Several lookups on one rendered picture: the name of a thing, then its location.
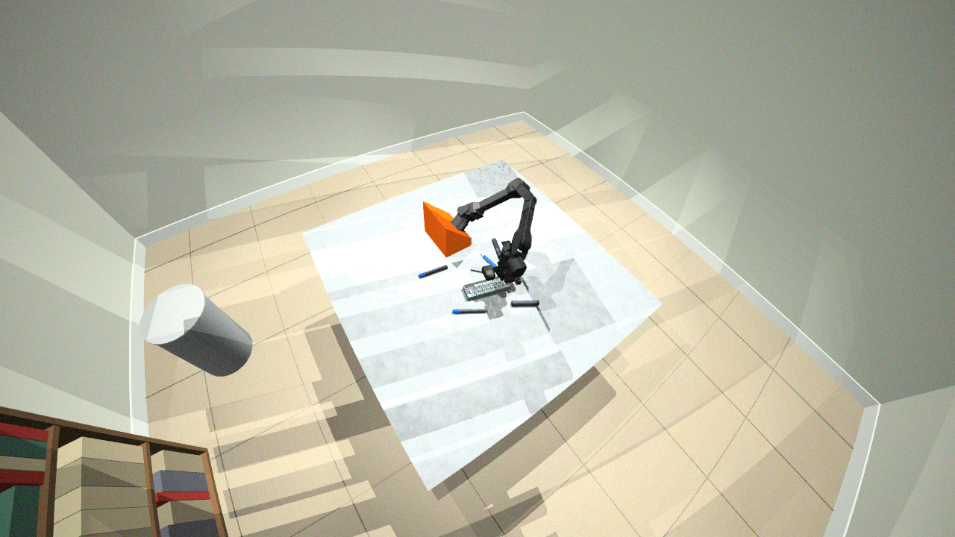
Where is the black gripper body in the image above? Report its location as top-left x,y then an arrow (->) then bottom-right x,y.
481,255 -> 507,280

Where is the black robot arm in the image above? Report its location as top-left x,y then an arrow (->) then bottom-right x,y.
449,178 -> 537,283

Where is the grey keyboard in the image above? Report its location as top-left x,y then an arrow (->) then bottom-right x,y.
463,276 -> 511,301

